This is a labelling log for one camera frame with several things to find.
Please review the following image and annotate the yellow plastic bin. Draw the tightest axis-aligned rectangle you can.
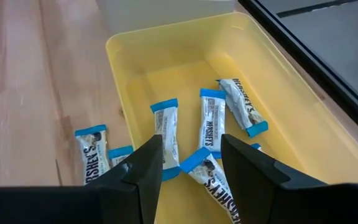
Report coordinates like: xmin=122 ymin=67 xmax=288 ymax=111
xmin=105 ymin=11 xmax=358 ymax=224

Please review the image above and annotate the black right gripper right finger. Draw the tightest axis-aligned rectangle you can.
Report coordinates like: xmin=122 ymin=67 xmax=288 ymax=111
xmin=221 ymin=133 xmax=328 ymax=224

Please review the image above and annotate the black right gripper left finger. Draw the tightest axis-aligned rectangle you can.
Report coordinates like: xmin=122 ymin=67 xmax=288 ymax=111
xmin=85 ymin=134 xmax=164 ymax=224

